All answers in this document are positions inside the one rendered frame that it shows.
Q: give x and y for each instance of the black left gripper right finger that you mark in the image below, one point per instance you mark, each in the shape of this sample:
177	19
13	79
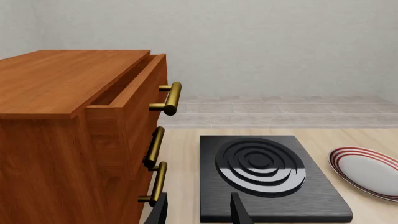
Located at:
238	211

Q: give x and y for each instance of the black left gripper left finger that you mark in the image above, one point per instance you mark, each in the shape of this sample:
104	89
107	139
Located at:
159	212

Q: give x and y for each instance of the flat black stove plate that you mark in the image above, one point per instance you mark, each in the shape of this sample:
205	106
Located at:
267	184

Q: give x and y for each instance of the white plate with red rings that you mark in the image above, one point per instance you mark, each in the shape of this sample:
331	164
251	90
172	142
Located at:
367	173

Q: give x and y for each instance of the closed wooden drawer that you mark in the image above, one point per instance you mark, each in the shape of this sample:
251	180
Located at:
146	186
143	149

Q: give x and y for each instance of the open wooden drawer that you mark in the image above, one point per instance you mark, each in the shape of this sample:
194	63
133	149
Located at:
136	98

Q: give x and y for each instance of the wooden cabinet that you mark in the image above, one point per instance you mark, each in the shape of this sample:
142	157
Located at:
46	130

